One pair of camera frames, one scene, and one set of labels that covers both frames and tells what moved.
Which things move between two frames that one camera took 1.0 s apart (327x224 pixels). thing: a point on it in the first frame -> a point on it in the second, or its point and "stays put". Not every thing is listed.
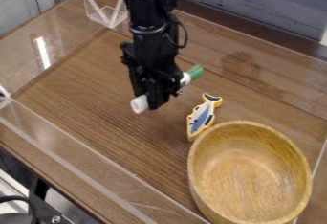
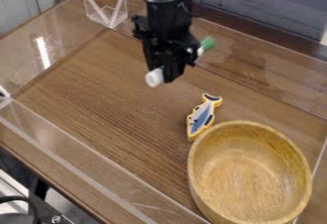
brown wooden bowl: x=248 y=174 stays put
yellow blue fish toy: x=202 y=116 stays put
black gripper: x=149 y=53 -> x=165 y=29
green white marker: x=194 y=74 -> x=155 y=76
